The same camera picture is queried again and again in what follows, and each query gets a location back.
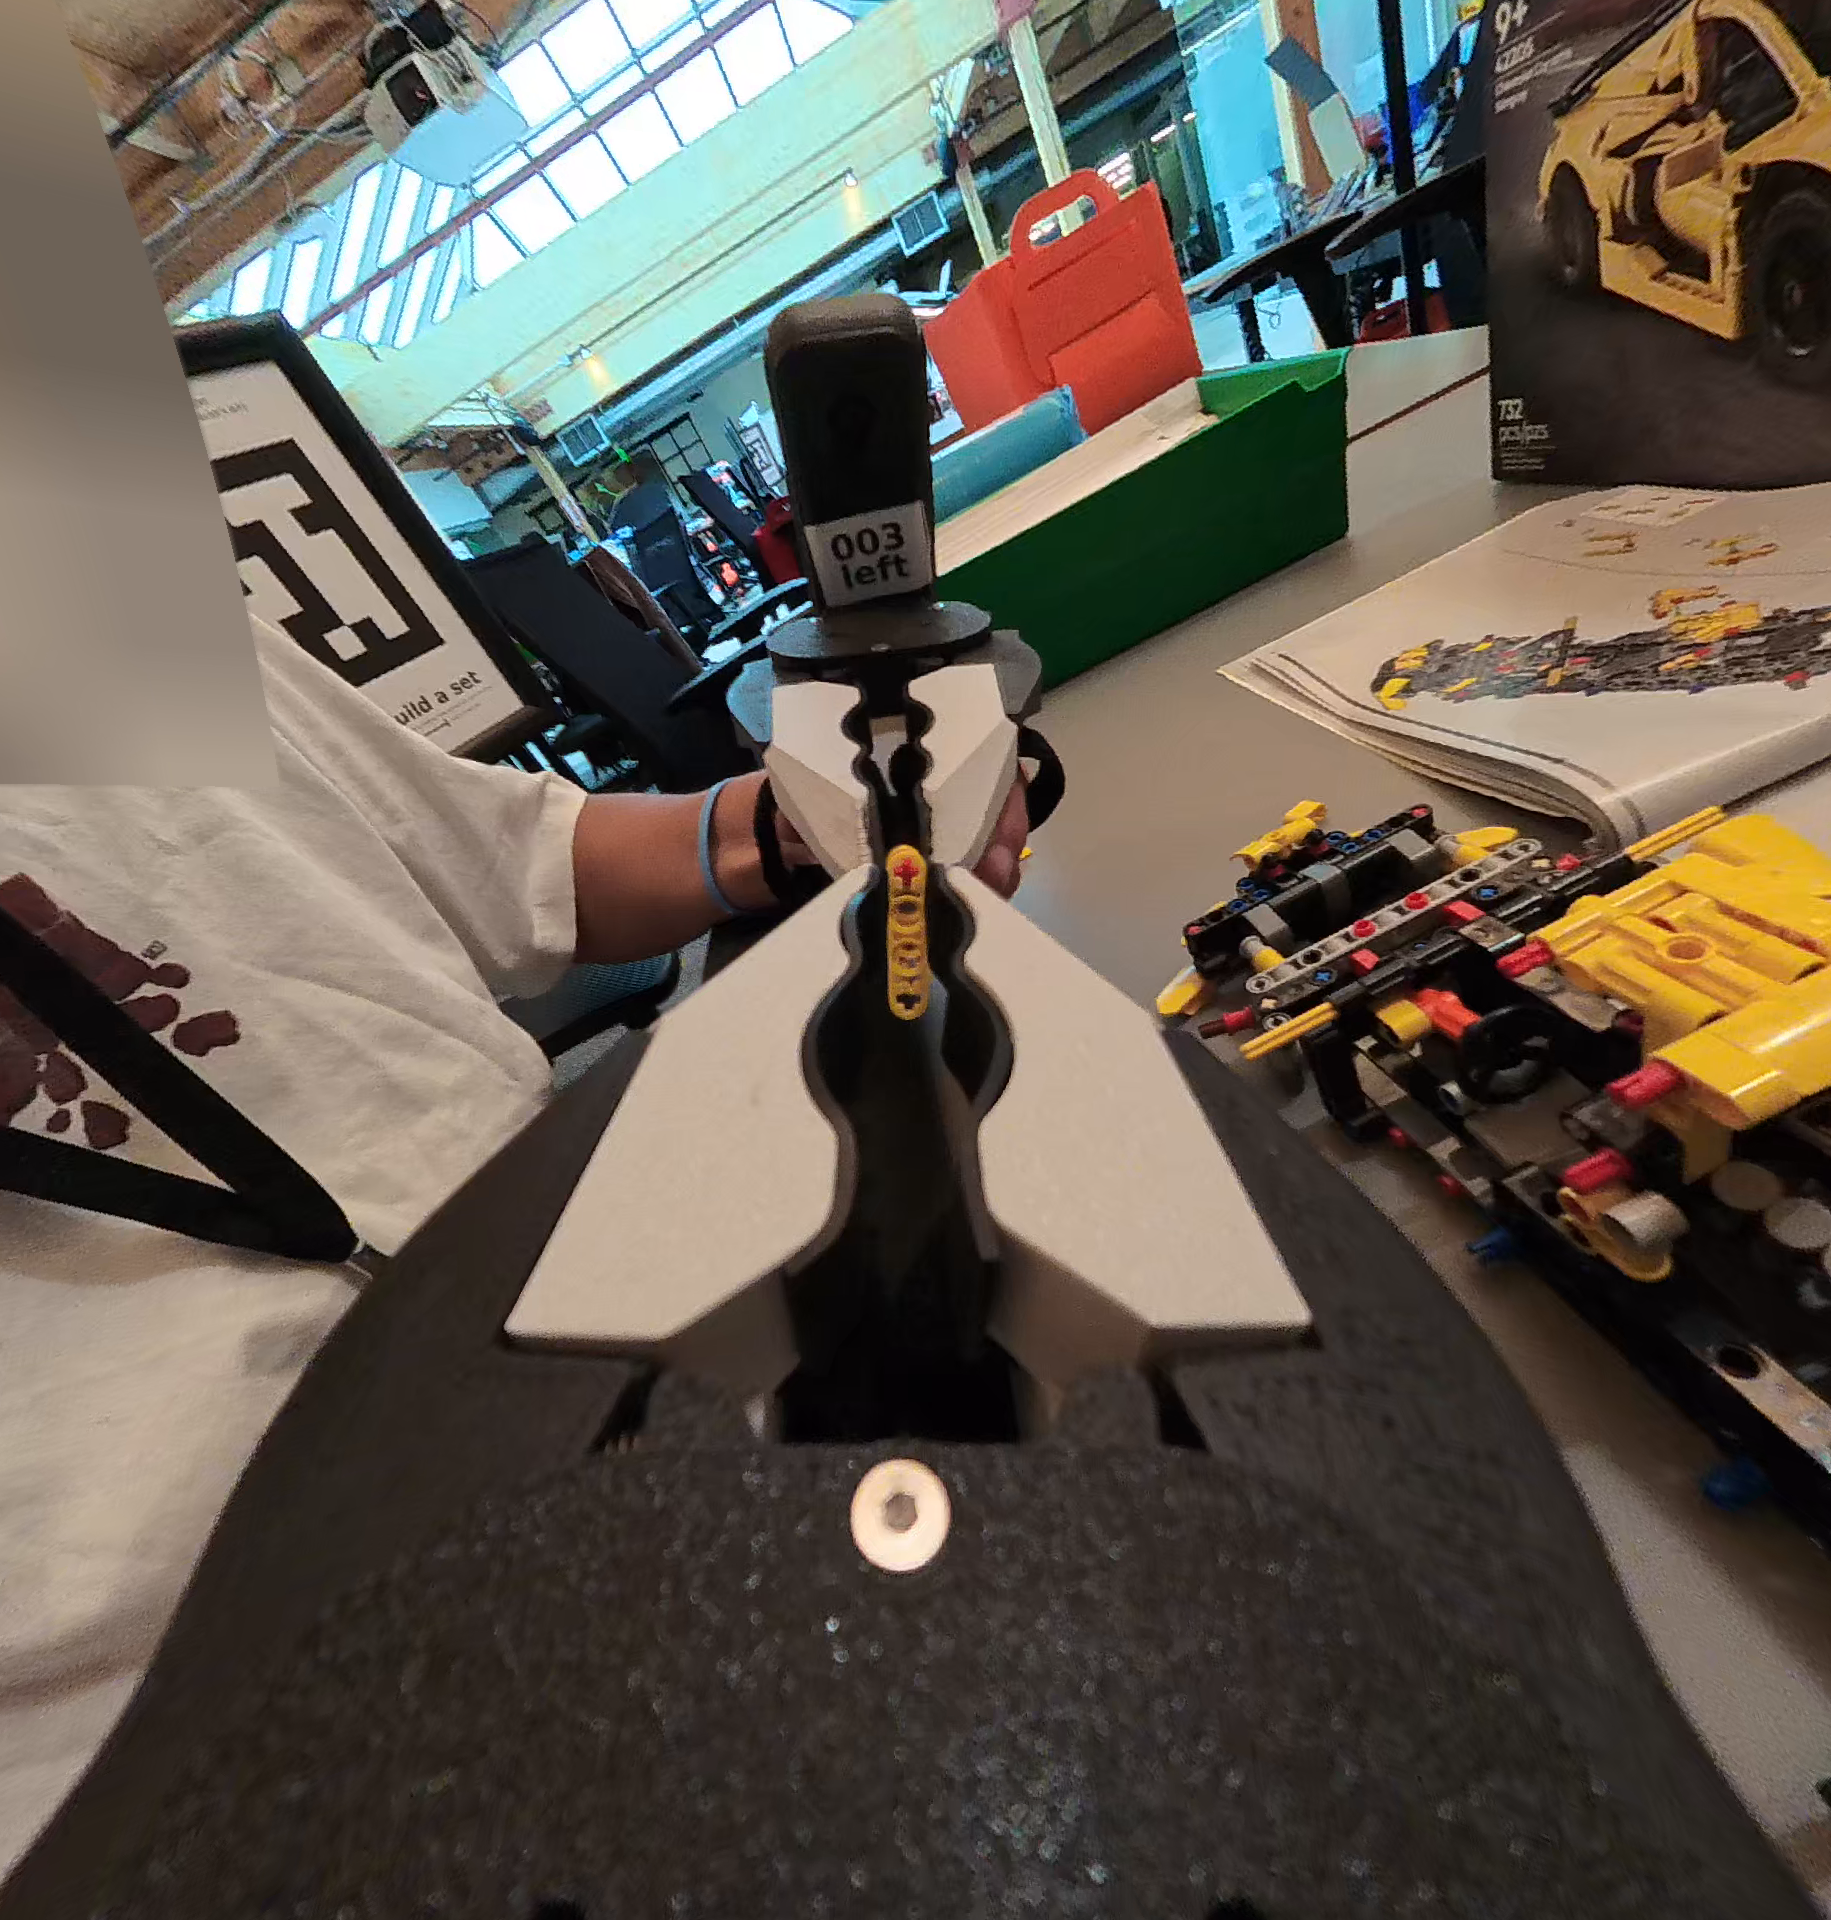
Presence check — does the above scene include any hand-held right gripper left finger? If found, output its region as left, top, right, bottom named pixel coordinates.
left=502, top=867, right=877, bottom=1393

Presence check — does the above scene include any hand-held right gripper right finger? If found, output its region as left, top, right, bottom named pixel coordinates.
left=929, top=867, right=1316, bottom=1393

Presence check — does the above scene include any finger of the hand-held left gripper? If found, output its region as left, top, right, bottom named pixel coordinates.
left=763, top=679, right=879, bottom=890
left=909, top=665, right=1028, bottom=880

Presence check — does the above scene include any yellow lego beam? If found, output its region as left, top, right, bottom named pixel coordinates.
left=884, top=842, right=933, bottom=1023

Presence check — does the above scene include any lego car chassis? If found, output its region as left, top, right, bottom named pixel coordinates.
left=1156, top=800, right=1831, bottom=1576

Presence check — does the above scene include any lego instruction booklet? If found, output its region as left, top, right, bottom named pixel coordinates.
left=1222, top=479, right=1831, bottom=862

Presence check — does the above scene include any lego set box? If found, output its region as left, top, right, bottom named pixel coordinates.
left=1484, top=0, right=1831, bottom=490

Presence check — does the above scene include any person's left hand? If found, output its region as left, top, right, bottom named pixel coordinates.
left=740, top=769, right=1036, bottom=914

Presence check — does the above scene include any blue wristband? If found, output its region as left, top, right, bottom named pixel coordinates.
left=697, top=776, right=750, bottom=920

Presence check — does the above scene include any teal rolled mat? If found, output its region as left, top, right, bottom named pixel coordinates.
left=929, top=386, right=1089, bottom=520

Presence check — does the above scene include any white paper sheet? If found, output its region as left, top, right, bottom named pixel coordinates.
left=929, top=377, right=1232, bottom=565

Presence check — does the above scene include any black office chair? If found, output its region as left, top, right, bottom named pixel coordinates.
left=463, top=539, right=758, bottom=796

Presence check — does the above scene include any orange plastic case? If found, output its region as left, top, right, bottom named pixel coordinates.
left=922, top=171, right=1205, bottom=438

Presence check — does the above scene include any green storage bin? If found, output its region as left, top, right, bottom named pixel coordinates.
left=929, top=347, right=1352, bottom=692

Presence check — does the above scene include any black framed paper sign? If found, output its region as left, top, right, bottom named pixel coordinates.
left=178, top=314, right=558, bottom=755

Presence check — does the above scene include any white ceiling projector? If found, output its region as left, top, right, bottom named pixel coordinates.
left=358, top=13, right=484, bottom=151

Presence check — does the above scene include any black harness strap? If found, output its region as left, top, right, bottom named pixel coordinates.
left=0, top=871, right=362, bottom=1267

